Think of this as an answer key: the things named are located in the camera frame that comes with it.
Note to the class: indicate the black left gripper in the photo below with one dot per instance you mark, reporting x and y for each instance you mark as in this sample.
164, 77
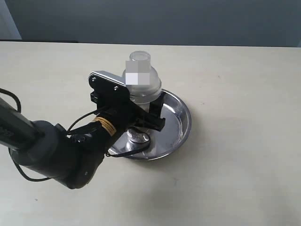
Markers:
116, 112

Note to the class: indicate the clear plastic shaker bottle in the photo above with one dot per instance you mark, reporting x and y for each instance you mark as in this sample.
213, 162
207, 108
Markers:
142, 79

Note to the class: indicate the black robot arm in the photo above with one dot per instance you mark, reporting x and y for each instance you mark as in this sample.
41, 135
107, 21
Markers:
71, 156

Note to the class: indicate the round stainless steel plate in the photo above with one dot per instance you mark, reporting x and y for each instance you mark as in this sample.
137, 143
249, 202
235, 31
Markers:
147, 144

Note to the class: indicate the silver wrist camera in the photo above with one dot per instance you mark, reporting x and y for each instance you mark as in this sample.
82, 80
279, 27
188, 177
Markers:
104, 75

